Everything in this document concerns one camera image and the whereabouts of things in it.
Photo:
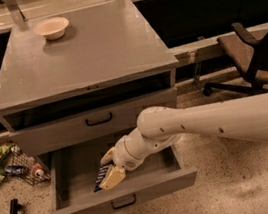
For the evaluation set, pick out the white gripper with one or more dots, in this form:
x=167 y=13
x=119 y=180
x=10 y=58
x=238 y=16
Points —
x=123 y=155

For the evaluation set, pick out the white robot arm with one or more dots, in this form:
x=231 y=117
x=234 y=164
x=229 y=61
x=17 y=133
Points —
x=159 y=127

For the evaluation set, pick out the grey closed upper drawer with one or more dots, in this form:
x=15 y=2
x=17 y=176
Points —
x=71 y=130

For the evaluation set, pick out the grey open lower drawer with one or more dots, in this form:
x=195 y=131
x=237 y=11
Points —
x=74 y=171

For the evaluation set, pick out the grey drawer cabinet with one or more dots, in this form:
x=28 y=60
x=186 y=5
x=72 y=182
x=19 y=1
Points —
x=109 y=54

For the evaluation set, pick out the red white can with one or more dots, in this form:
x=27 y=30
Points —
x=37 y=171

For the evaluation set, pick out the blue snack bag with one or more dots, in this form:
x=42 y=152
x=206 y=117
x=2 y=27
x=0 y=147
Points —
x=16 y=170

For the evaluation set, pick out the white paper bowl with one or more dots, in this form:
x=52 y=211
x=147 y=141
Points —
x=52 y=28

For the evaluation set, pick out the black office chair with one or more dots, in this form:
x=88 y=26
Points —
x=249 y=54

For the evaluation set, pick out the black drawer handle lower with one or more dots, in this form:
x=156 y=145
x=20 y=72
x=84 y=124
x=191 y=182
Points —
x=123 y=202

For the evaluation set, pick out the black drawer handle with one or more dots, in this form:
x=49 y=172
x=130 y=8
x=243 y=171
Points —
x=123 y=202
x=101 y=120

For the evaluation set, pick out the black drawer handle upper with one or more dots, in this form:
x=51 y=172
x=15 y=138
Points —
x=101 y=120

